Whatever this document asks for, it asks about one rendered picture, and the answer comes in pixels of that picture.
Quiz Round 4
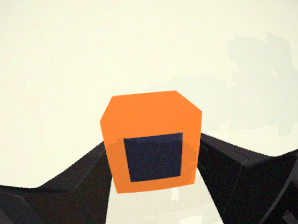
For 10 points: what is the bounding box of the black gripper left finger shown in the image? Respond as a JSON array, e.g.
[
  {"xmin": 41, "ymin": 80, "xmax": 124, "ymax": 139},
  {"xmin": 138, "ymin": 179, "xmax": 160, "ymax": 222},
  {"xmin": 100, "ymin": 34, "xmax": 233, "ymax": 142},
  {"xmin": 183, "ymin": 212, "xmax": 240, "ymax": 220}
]
[{"xmin": 0, "ymin": 141, "xmax": 113, "ymax": 224}]

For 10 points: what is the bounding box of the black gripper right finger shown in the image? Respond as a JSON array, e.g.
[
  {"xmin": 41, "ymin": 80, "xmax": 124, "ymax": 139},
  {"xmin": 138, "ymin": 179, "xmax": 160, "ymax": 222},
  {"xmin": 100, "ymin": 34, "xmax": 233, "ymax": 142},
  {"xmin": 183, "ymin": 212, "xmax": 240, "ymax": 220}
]
[{"xmin": 197, "ymin": 133, "xmax": 298, "ymax": 224}]

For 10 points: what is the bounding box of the orange block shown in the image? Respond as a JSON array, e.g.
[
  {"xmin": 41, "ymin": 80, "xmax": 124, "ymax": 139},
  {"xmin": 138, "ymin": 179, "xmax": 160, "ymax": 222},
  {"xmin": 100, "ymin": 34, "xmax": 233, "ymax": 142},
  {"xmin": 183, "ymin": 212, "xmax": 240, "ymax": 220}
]
[{"xmin": 100, "ymin": 91, "xmax": 202, "ymax": 193}]

